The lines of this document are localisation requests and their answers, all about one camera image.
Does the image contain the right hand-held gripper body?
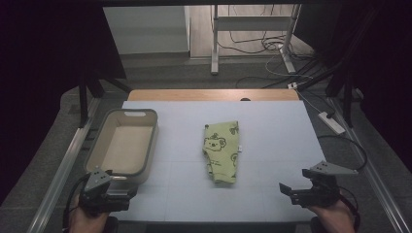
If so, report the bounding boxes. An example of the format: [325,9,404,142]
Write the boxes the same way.
[301,160,360,209]

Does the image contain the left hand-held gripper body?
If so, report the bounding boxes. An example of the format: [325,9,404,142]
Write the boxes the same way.
[78,166,130,216]

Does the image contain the beige plastic storage basket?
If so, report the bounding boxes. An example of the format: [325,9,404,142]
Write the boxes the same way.
[83,108,159,186]

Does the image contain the green bear print pants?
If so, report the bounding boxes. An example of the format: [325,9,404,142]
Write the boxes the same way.
[202,120,243,185]

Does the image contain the person's right hand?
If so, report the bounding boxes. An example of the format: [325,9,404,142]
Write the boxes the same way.
[306,190,358,233]

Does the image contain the person's left hand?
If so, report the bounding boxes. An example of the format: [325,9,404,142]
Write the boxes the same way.
[68,194,110,233]

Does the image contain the pale blue table mat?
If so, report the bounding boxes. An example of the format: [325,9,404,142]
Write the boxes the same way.
[108,100,326,223]

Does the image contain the white power strip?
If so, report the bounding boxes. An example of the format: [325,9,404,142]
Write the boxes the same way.
[318,111,347,136]

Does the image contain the black metal stand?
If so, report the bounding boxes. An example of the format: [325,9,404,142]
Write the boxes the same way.
[77,69,134,129]
[295,6,383,129]

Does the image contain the wooden table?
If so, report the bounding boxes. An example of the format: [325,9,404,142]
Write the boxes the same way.
[127,88,300,102]

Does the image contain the left hand-held gripper cable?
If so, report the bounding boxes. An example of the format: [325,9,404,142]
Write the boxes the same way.
[61,173,92,231]

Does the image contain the hand-held gripper cable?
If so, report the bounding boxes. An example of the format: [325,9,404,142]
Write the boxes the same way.
[338,185,361,231]
[61,173,92,231]

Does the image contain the right hand-held gripper cable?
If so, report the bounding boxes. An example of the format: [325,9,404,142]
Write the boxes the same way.
[338,185,361,231]

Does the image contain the aluminium rail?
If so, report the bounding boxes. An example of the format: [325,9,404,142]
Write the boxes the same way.
[327,96,412,233]
[26,96,101,233]

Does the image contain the black cable loop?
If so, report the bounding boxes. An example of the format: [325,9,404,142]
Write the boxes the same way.
[317,135,369,173]

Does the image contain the tangle of floor cables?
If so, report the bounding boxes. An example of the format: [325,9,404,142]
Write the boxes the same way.
[216,4,325,90]

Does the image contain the white wall panel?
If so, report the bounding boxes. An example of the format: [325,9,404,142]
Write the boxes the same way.
[102,5,190,55]

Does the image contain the white metal desk frame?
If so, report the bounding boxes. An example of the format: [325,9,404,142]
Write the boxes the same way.
[210,3,302,77]

